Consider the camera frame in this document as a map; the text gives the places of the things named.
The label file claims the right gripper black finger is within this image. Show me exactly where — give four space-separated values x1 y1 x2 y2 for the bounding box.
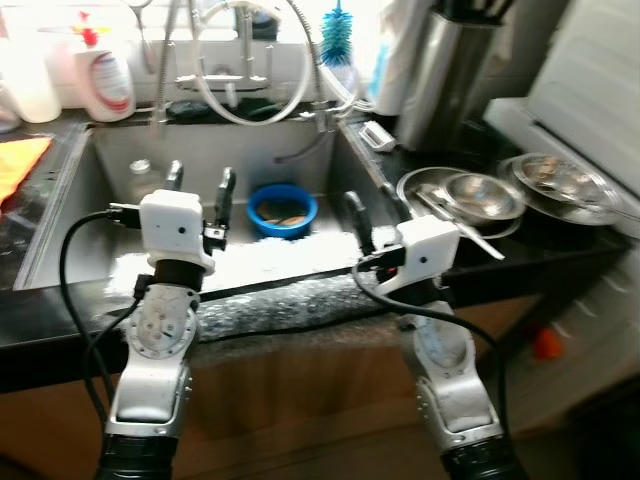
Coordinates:
343 190 377 257
380 182 414 225

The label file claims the long silver metal spoon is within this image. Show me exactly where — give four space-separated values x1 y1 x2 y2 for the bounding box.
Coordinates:
415 185 506 261

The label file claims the shallow steel plate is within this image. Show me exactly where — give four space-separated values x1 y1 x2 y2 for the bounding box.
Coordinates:
397 167 529 241

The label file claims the clear glass bottle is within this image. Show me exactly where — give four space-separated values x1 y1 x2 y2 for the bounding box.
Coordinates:
125 158 166 206

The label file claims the blue bowl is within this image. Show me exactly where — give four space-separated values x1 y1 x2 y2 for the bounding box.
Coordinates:
247 183 319 239

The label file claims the steel sink basin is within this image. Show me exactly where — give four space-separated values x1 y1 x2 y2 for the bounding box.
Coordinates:
12 118 401 293

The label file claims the white bubble wrap sheet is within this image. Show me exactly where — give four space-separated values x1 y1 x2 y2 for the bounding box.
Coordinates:
105 225 421 341

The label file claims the dark scouring sponge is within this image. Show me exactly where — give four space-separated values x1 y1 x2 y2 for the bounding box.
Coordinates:
165 98 216 123

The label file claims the small white box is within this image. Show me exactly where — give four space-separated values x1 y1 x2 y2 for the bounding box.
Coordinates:
358 120 396 153

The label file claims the steel spring neck faucet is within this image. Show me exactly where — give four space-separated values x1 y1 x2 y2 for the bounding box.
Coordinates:
150 0 336 131

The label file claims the white red pump soap bottle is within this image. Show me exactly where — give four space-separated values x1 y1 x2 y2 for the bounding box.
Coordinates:
75 10 137 123

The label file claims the wide steel plate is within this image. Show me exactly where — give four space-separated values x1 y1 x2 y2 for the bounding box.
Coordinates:
497 152 631 226

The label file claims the steel knife block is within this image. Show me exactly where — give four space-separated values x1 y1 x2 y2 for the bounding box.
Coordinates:
395 0 501 151

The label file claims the hanging metal ladle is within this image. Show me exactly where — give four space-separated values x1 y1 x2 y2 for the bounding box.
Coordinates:
125 0 161 76

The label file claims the white bottle with blue label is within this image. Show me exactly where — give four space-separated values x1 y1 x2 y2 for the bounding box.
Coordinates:
370 0 426 116

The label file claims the orange cloth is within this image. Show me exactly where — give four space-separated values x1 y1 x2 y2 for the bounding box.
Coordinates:
0 137 53 206

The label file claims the wooden base cabinet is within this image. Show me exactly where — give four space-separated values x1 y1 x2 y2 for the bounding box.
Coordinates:
0 300 561 480

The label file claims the steel bowl with spoon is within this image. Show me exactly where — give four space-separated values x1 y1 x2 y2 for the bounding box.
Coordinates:
518 153 606 206

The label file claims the translucent white bottle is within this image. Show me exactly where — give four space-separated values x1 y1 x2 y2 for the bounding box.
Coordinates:
0 30 63 124

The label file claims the blue bottle brush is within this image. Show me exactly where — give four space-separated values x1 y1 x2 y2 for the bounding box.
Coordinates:
320 0 356 69

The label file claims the small orange object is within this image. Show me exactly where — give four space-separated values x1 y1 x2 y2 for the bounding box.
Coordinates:
530 325 566 361

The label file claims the white washing machine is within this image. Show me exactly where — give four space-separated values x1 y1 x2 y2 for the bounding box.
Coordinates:
483 0 640 431

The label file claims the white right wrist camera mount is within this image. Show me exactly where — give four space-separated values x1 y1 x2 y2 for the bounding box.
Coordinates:
380 215 463 296

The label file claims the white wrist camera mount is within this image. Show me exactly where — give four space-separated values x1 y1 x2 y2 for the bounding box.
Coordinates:
380 215 463 296
138 190 217 273

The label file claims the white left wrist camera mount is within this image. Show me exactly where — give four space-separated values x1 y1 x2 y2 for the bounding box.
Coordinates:
138 190 217 273

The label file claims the white looped hose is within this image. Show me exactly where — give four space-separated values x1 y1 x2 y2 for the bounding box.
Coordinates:
190 0 331 126

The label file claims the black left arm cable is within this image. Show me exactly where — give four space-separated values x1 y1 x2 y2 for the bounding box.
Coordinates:
58 203 146 421

